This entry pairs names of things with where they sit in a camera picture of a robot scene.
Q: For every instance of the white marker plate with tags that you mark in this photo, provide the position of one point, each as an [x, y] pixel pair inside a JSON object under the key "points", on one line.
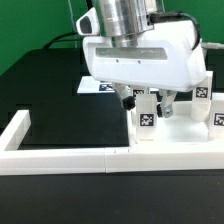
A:
{"points": [[89, 85]]}

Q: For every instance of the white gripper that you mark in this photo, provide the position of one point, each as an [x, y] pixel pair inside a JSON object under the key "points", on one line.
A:
{"points": [[160, 50]]}

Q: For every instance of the white U-shaped obstacle fence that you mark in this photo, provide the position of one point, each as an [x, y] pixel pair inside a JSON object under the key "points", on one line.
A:
{"points": [[153, 157]]}

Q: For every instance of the white square tabletop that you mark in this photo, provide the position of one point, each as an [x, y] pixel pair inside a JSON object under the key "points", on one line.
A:
{"points": [[179, 128]]}

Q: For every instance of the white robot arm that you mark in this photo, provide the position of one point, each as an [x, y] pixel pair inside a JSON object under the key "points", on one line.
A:
{"points": [[135, 43]]}

